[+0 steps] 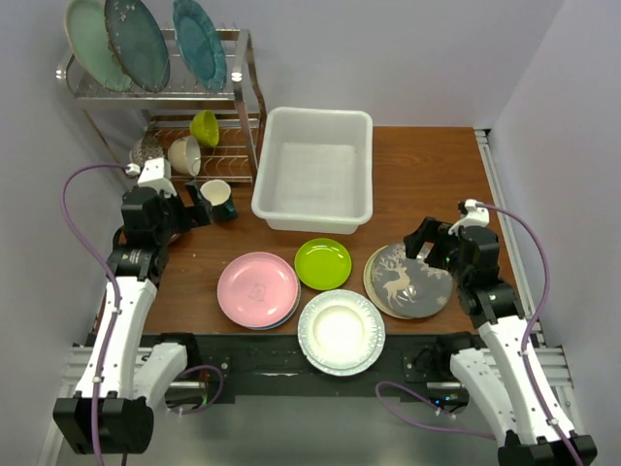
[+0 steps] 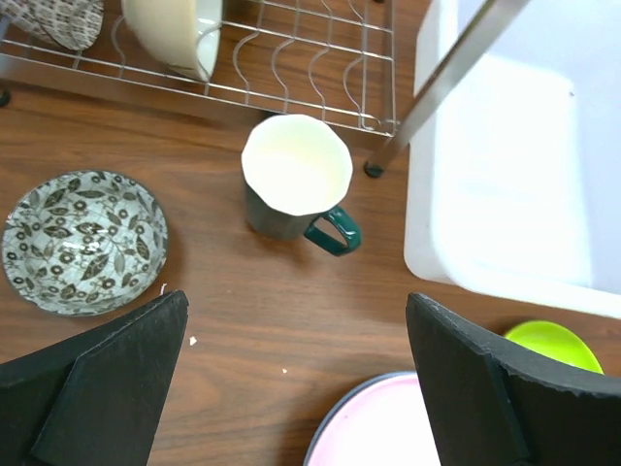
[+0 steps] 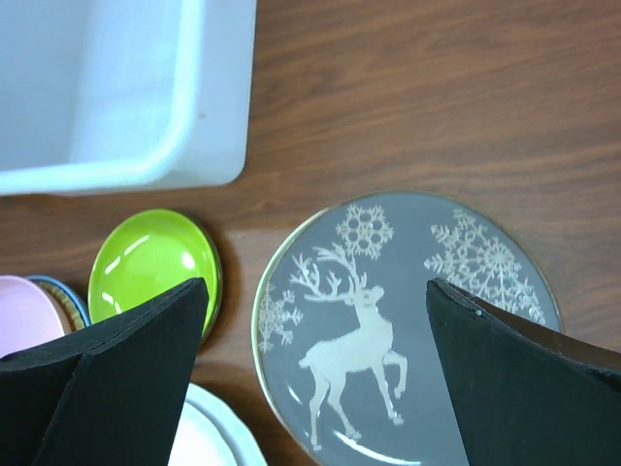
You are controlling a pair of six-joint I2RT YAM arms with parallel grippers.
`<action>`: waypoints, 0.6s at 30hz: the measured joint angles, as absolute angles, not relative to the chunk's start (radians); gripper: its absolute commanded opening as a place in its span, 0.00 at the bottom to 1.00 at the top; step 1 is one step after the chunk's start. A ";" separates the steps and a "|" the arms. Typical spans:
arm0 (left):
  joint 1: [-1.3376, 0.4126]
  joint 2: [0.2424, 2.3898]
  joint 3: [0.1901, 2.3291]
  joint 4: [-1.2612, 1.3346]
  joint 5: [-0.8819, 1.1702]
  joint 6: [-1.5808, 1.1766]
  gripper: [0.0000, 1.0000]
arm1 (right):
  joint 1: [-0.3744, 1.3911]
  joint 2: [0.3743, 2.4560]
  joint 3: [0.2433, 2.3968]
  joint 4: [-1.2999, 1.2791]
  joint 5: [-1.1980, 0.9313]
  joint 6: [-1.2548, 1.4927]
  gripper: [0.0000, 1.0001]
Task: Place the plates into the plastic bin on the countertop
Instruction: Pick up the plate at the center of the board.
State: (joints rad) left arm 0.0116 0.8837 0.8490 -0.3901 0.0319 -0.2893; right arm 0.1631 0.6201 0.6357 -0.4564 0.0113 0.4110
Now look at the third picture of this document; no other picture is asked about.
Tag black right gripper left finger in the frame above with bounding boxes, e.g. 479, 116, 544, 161
1, 278, 209, 465

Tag grey reindeer plate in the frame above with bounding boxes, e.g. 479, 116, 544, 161
251, 191, 563, 465

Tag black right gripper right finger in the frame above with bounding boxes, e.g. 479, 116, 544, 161
426, 279, 620, 465

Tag white plastic bin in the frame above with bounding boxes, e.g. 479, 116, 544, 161
1, 1, 257, 195

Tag blue plate under pink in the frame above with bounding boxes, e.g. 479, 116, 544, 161
27, 275, 91, 331

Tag lime green plate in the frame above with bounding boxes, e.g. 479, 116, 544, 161
87, 209, 223, 338

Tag white plate under scalloped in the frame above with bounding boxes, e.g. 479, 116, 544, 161
186, 383, 267, 466

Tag white scalloped deep plate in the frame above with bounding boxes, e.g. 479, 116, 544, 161
168, 402, 237, 466

